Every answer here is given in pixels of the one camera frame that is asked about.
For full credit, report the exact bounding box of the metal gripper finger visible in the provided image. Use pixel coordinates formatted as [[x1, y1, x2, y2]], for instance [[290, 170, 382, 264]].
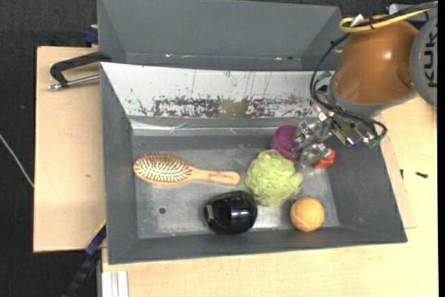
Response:
[[292, 120, 333, 153], [300, 143, 330, 168]]

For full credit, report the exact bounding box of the black glossy oval object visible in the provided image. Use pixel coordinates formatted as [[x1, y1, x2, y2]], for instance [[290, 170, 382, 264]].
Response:
[[203, 190, 259, 235]]

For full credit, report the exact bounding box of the orange ball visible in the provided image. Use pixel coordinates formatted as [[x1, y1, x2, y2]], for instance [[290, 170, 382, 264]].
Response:
[[289, 197, 325, 232]]

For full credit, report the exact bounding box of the purple cup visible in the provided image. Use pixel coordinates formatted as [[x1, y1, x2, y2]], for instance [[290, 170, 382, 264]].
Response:
[[270, 124, 302, 163]]

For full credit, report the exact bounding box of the grey metal bin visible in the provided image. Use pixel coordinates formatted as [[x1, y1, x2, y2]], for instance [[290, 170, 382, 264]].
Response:
[[96, 0, 408, 265]]

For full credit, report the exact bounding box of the wooden hairbrush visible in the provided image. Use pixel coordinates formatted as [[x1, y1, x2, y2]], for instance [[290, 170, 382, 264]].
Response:
[[132, 152, 241, 187]]

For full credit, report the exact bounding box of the red-orange small object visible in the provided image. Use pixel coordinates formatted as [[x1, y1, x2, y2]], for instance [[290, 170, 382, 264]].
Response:
[[311, 147, 337, 170]]

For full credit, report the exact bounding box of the green mesh bath sponge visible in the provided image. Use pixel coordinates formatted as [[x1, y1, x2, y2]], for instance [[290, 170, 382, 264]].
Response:
[[244, 149, 305, 207]]

